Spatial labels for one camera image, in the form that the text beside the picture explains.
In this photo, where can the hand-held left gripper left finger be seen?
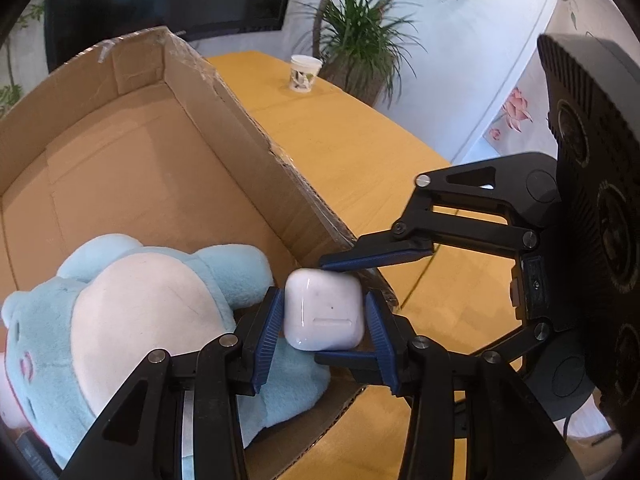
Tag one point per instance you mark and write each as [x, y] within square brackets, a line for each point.
[267, 340]

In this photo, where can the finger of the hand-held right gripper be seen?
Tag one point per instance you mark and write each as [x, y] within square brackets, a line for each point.
[380, 255]
[345, 360]

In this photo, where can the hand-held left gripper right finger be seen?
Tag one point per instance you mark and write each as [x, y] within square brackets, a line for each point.
[380, 340]

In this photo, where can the white earbuds case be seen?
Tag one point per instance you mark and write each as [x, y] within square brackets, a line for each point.
[325, 305]

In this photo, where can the blue plush toy red headband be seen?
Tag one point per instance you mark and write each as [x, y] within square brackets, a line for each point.
[140, 320]

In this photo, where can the large cardboard box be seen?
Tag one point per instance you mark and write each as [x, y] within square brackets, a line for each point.
[150, 170]

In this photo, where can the white paper cup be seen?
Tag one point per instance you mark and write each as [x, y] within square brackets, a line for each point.
[305, 72]

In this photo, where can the green potted palm plant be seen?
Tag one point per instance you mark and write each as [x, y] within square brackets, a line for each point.
[360, 25]

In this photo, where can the black monitor screen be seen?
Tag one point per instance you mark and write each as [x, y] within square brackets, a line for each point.
[150, 0]

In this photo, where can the slim potted tree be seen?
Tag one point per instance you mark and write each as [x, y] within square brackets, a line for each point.
[10, 90]

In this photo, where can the pink lotus wall decal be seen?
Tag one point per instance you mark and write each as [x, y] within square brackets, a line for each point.
[515, 110]

